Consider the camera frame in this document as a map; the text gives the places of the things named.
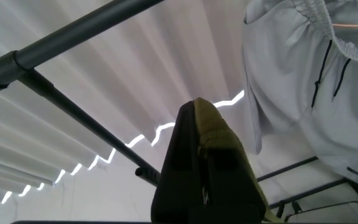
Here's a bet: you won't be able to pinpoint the pale grey shorts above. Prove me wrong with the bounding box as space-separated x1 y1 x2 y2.
242 0 358 190

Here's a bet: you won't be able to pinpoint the pink clothes hanger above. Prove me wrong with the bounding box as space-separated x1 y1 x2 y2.
333 23 358 30

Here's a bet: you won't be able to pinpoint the black clothes rack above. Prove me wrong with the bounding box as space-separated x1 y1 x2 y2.
0 0 358 218

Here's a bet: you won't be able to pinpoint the white curtain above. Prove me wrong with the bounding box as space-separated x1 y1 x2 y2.
0 0 254 212

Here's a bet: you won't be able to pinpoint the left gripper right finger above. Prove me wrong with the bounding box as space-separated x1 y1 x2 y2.
203 148 267 222

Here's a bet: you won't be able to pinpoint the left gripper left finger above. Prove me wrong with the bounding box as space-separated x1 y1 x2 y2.
150 100 204 222

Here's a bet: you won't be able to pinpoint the green garment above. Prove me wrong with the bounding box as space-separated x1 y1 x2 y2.
193 96 284 222

